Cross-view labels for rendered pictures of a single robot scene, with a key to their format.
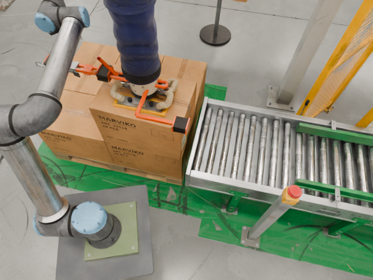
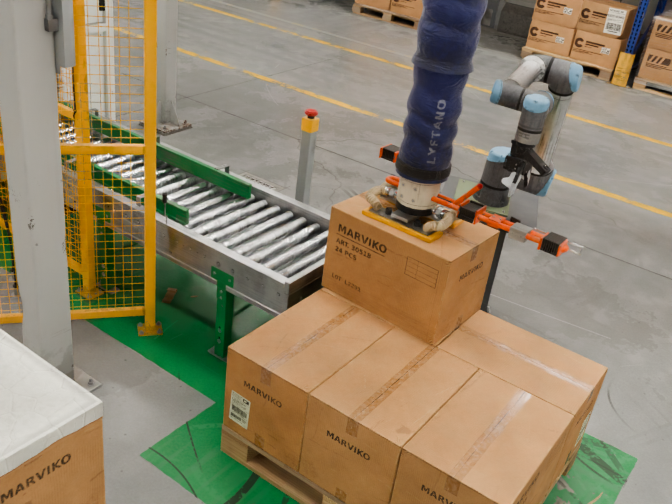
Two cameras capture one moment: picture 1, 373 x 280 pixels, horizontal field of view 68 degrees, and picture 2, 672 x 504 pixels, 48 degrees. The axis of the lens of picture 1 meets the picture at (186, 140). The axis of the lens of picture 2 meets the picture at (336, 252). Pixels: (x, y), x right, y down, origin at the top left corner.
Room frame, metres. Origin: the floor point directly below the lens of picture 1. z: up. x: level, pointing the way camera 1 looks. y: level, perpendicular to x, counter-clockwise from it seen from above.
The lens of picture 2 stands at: (3.99, 1.02, 2.33)
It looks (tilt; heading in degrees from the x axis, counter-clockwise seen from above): 29 degrees down; 201
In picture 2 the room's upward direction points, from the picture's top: 8 degrees clockwise
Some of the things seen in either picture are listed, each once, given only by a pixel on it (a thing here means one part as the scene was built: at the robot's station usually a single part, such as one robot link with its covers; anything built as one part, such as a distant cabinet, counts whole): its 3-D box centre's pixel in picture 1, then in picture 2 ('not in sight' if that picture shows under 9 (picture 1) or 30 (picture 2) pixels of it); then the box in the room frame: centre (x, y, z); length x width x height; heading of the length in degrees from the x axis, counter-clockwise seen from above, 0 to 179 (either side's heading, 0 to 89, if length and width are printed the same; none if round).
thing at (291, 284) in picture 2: (197, 134); (333, 260); (1.11, -0.08, 0.58); 0.70 x 0.03 x 0.06; 169
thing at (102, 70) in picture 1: (105, 73); (471, 211); (1.23, 0.52, 1.07); 0.10 x 0.08 x 0.06; 168
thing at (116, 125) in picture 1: (147, 113); (407, 259); (1.18, 0.28, 0.74); 0.60 x 0.40 x 0.40; 76
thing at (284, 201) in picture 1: (266, 220); (301, 203); (0.51, -0.55, 0.50); 0.07 x 0.07 x 1.00; 79
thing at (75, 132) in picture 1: (130, 106); (415, 395); (1.54, 0.52, 0.34); 1.20 x 1.00 x 0.40; 79
